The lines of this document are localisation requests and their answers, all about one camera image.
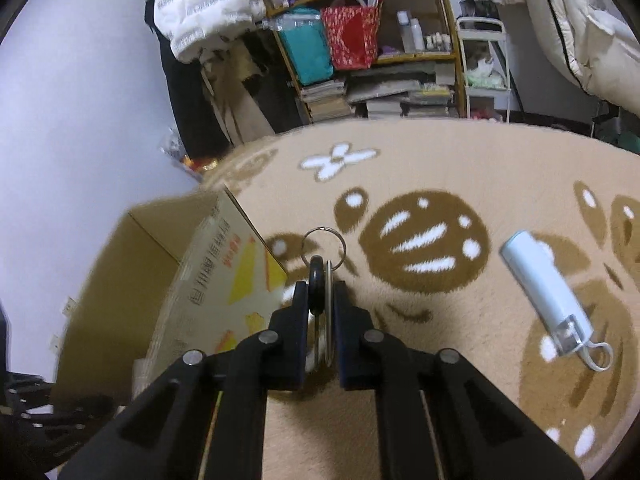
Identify red patterned gift bag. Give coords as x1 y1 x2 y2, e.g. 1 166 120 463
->
320 0 384 71

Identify light blue portable device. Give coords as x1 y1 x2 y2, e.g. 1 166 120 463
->
500 230 614 372

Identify teal fabric bag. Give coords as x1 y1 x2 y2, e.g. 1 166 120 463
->
277 7 335 87

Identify white metal cart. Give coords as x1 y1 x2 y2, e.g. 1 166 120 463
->
456 16 514 124

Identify wooden storage shelf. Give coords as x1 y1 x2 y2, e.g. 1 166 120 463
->
250 0 470 123

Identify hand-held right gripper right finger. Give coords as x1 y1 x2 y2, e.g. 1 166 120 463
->
332 280 586 480

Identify black hanging garment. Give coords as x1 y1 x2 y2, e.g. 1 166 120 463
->
144 0 237 161

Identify beige brown patterned rug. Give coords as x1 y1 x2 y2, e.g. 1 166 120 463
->
200 120 640 480

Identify small stack of books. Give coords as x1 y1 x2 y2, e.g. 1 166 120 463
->
299 79 352 123

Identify key bunch with metal ring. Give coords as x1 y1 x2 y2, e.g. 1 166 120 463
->
300 226 349 374

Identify large stack of magazines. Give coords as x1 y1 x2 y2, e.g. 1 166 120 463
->
346 62 457 120

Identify flattened brown cardboard sheets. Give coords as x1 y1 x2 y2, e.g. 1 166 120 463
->
200 42 281 147

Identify white puffer jacket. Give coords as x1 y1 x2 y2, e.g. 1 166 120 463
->
151 0 268 65

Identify clear plastic container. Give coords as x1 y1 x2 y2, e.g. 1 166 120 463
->
260 12 322 32

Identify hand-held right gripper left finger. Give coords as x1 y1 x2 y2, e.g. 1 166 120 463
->
56 280 311 480

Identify brown cardboard box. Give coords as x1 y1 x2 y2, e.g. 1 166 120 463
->
52 187 291 413

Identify white duvet with black piping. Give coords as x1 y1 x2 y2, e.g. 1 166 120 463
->
515 0 640 111

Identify white plastic bottle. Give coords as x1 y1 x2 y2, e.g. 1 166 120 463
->
397 10 426 54

